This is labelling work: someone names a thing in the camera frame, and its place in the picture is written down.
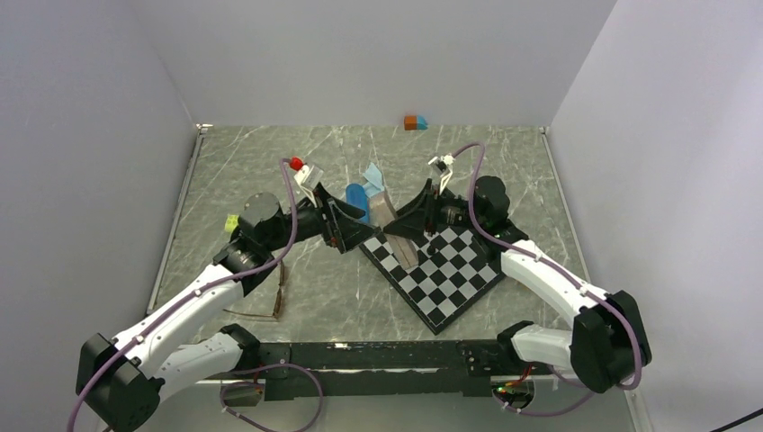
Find light blue cloth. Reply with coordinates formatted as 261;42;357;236
363;163;385;198

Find blue block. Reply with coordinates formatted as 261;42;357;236
416;115;428;131

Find brown brick block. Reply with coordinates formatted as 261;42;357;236
368;192;419;270

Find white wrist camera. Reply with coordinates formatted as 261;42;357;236
288;157;324;206
427;154;454;195

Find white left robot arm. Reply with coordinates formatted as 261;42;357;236
67;185;381;431

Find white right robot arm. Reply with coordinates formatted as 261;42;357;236
383;175;652;393

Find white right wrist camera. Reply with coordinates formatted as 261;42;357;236
427;154;454;195

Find brown sunglasses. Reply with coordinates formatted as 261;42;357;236
224;263;288;322

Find black base frame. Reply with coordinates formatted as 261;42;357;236
257;339;526;401

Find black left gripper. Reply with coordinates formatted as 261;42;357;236
265;182;380;253

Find black white chessboard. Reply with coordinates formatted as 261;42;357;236
360;227;505;335

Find lime green toy brick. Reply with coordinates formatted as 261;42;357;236
224;214;238;233

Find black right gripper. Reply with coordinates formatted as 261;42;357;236
385;179;485;242

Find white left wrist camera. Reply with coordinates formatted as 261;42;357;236
288;157;324;206

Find blue glasses case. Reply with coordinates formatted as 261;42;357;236
346;184;370;223

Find orange block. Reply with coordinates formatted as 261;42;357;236
403;115;418;131

